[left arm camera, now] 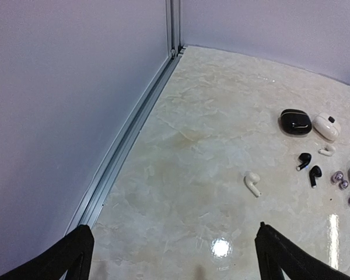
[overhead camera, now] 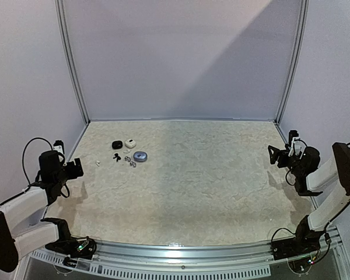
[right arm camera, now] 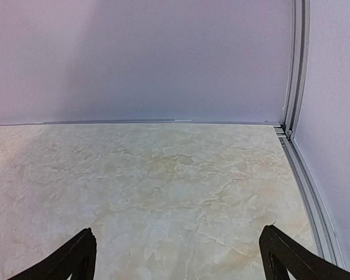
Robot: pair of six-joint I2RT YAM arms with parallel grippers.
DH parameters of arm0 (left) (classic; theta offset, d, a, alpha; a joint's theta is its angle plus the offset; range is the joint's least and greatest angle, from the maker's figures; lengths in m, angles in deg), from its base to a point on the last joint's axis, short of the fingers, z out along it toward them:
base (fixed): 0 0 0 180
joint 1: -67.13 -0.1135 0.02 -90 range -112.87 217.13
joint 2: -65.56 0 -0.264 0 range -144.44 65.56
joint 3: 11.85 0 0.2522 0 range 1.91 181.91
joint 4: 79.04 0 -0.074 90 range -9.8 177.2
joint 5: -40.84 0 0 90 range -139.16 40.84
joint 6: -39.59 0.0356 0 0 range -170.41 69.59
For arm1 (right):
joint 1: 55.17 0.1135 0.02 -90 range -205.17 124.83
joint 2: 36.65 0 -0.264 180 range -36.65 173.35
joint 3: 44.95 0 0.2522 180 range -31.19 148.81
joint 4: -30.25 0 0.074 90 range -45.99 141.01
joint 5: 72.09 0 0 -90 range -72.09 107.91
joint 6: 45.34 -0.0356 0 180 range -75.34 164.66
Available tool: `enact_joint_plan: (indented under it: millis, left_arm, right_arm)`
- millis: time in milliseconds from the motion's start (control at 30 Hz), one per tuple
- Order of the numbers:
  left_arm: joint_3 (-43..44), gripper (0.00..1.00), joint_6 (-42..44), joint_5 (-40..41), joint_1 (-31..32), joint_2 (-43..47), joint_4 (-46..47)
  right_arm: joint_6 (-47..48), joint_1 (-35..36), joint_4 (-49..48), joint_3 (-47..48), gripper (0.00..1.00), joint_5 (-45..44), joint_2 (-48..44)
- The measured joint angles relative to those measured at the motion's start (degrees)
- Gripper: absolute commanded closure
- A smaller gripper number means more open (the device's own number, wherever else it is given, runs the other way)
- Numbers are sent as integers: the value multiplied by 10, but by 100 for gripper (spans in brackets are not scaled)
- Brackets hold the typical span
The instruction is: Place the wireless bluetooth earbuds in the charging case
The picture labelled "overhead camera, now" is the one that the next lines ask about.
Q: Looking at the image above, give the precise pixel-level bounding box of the purple earbud charging case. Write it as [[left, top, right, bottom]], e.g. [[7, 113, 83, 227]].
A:
[[133, 151, 148, 162]]

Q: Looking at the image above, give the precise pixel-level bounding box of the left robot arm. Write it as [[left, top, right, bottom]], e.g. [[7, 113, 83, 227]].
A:
[[0, 150, 83, 272]]

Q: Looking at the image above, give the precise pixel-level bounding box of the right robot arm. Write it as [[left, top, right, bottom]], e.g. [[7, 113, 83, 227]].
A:
[[268, 142, 350, 258]]

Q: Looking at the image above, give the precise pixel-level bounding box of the black earbud case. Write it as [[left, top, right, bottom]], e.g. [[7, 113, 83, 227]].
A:
[[111, 140, 123, 149]]

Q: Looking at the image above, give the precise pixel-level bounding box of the white earbud case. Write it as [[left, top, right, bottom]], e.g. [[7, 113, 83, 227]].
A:
[[125, 139, 137, 149]]

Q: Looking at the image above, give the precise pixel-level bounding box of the black earbud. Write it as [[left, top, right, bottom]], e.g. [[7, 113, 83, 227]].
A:
[[113, 153, 121, 162]]

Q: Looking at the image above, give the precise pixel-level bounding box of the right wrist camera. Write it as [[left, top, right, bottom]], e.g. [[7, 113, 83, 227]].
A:
[[288, 130, 300, 157]]

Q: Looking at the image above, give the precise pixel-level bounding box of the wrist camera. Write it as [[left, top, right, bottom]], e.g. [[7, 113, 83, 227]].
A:
[[288, 130, 300, 157], [53, 140, 65, 154]]

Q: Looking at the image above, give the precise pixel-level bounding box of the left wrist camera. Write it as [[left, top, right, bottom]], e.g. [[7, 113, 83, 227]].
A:
[[53, 140, 65, 154]]

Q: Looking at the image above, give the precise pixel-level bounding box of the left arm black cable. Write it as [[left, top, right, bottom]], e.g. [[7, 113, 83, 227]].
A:
[[22, 137, 71, 199]]

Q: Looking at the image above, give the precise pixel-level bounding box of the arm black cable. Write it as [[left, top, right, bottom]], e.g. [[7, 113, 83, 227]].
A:
[[270, 227, 332, 260], [22, 137, 71, 199]]

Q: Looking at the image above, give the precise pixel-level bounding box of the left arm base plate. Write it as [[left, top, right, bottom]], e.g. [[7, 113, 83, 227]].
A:
[[45, 236, 97, 260]]

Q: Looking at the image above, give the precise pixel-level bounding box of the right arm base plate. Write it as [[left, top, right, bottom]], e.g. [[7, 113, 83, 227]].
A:
[[271, 237, 321, 260]]

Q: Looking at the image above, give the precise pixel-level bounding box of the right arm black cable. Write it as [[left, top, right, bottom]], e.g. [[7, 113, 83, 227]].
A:
[[270, 227, 332, 260]]

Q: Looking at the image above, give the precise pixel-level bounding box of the aluminium front rail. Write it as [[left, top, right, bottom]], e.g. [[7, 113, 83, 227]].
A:
[[15, 227, 350, 279]]

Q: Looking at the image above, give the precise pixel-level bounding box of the right aluminium corner post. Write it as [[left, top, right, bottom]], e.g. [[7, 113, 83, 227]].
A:
[[274, 1, 309, 125]]

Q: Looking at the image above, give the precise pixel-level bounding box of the aluminium corner post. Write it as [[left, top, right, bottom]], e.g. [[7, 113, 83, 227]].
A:
[[274, 1, 309, 125], [54, 0, 90, 125]]

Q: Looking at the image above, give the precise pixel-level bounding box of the left aluminium corner post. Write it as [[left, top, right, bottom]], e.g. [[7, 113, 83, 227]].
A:
[[54, 0, 90, 125]]

